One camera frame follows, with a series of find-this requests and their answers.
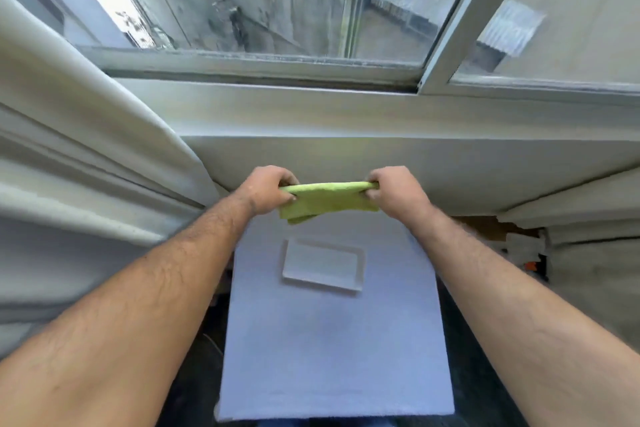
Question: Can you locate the person's right hand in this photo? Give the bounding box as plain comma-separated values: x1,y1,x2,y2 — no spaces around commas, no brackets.
365,166,433,223

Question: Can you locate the person's left hand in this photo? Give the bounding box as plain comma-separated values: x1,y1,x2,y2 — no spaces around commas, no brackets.
235,165,300,216

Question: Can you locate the green microfiber cloth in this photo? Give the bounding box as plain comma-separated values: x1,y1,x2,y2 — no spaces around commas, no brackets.
278,181,381,225

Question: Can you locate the person's left forearm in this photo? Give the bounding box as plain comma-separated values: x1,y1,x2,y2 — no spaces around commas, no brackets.
0,191,257,427

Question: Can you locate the person's right forearm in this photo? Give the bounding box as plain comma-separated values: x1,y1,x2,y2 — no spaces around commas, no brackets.
407,204,640,427

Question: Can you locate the white window sill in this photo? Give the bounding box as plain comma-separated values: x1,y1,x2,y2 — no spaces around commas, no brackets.
114,78,640,218

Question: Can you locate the white rectangular tray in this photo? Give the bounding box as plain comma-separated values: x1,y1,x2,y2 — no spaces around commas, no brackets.
281,238,366,293

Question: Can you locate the brown cardboard piece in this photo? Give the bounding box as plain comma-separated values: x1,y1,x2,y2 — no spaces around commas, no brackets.
451,215,544,243

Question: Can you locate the light blue mat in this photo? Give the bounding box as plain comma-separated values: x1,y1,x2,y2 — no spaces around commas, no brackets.
215,211,456,423

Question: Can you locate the white crumpled paper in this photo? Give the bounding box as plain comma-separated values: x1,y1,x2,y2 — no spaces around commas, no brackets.
504,232,547,268

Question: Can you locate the white curtain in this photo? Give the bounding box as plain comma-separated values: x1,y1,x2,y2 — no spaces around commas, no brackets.
0,0,222,358
495,166,640,345

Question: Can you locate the white sliding window sash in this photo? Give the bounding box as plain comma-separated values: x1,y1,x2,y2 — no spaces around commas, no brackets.
417,0,640,98

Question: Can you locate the small corrugated metal awning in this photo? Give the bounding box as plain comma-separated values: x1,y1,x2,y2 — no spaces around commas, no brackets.
477,0,547,58

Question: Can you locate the white window frame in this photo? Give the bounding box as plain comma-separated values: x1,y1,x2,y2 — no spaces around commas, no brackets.
75,44,640,108

